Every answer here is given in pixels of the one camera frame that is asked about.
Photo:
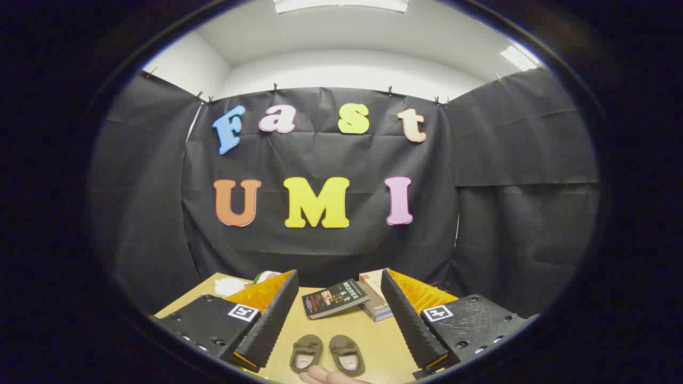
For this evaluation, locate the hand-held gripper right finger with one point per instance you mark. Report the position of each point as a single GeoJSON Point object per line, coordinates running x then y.
{"type": "Point", "coordinates": [408, 325]}

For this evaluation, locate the black cover book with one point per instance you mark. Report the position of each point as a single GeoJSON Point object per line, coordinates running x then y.
{"type": "Point", "coordinates": [333, 300]}

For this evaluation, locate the brown fuzzy shoe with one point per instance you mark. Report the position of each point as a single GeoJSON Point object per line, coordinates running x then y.
{"type": "Point", "coordinates": [347, 353]}
{"type": "Point", "coordinates": [307, 349]}

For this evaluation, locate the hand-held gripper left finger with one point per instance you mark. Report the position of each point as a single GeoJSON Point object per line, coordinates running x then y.
{"type": "Point", "coordinates": [269, 325]}

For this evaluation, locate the watermelon slice plush toy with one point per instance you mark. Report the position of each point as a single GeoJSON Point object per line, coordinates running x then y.
{"type": "Point", "coordinates": [265, 277]}

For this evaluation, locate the row of black cloth clips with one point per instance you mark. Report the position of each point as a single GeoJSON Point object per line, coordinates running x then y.
{"type": "Point", "coordinates": [275, 87]}

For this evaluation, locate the cream spine book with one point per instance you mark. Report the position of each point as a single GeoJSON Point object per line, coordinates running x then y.
{"type": "Point", "coordinates": [376, 302]}

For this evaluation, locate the ceiling light panel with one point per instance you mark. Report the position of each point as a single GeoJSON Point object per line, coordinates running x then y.
{"type": "Point", "coordinates": [518, 57]}
{"type": "Point", "coordinates": [341, 4]}

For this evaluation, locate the white plush toy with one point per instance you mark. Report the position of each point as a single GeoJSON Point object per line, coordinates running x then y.
{"type": "Point", "coordinates": [230, 287]}

